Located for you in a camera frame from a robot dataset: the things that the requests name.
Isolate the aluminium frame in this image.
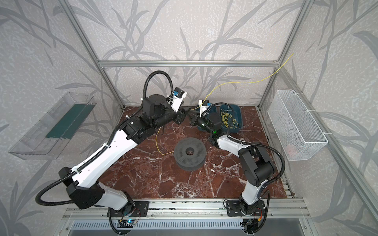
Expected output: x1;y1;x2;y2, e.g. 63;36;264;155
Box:
58;1;378;220

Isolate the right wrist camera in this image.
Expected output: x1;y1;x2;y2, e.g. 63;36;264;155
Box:
198;100;212;118

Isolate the left teal plastic bin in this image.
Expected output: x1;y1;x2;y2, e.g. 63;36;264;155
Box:
195;106;220;118

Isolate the dark grey foam spool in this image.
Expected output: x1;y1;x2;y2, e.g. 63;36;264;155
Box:
174;138;207;172

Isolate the green circuit board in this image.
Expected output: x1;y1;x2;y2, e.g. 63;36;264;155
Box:
117;219;138;228

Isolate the white wire mesh basket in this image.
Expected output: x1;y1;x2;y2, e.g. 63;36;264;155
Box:
268;89;328;161

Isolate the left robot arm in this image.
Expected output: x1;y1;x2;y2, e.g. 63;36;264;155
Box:
35;70;187;213

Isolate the right teal plastic bin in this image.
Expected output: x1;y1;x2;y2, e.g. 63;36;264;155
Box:
219;104;243;133

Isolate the clear plastic wall tray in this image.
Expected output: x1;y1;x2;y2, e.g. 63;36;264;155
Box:
9;92;96;160

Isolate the teal plastic bin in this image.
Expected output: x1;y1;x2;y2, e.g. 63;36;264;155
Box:
195;106;220;118
219;104;243;133

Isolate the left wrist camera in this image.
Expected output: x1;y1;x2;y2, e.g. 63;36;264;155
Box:
167;87;188;113

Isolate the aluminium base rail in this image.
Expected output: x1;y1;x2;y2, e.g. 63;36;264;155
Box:
55;198;318;236

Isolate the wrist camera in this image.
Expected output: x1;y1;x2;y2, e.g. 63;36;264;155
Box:
167;87;188;113
198;100;212;118

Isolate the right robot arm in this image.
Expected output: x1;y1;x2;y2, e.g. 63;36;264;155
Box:
189;102;285;216

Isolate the pink object in basket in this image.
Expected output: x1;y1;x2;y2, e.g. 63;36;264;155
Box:
285;144;298;157

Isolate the yellow cable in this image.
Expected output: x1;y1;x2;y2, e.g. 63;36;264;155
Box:
156;53;294;156

